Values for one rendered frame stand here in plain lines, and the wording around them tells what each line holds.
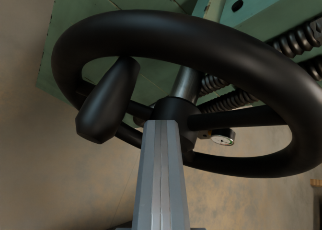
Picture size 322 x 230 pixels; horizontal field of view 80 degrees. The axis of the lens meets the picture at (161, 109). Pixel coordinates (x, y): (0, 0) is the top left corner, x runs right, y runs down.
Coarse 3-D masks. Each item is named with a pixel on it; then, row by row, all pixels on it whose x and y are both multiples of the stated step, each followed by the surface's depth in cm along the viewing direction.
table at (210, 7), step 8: (200, 0) 24; (208, 0) 22; (216, 0) 22; (224, 0) 23; (200, 8) 22; (208, 8) 21; (216, 8) 22; (200, 16) 21; (208, 16) 21; (216, 16) 22; (256, 104) 28; (264, 104) 27
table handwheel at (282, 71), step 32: (64, 32) 14; (96, 32) 12; (128, 32) 11; (160, 32) 10; (192, 32) 10; (224, 32) 10; (64, 64) 16; (192, 64) 11; (224, 64) 10; (256, 64) 10; (288, 64) 10; (192, 96) 23; (256, 96) 12; (288, 96) 11; (320, 96) 11; (128, 128) 33; (192, 128) 20; (320, 128) 12; (192, 160) 32; (224, 160) 29; (256, 160) 25; (288, 160) 19; (320, 160) 16
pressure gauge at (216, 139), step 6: (210, 132) 55; (216, 132) 50; (222, 132) 49; (228, 132) 49; (234, 132) 50; (210, 138) 52; (216, 138) 51; (222, 138) 50; (228, 138) 48; (234, 138) 50; (222, 144) 53; (228, 144) 52
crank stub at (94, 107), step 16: (128, 64) 12; (112, 80) 11; (128, 80) 12; (96, 96) 11; (112, 96) 11; (128, 96) 12; (80, 112) 11; (96, 112) 10; (112, 112) 11; (80, 128) 10; (96, 128) 10; (112, 128) 11
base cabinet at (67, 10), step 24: (72, 0) 35; (96, 0) 33; (72, 24) 41; (48, 48) 53; (48, 72) 67; (96, 72) 55; (144, 72) 47; (168, 72) 44; (144, 96) 58; (216, 96) 46
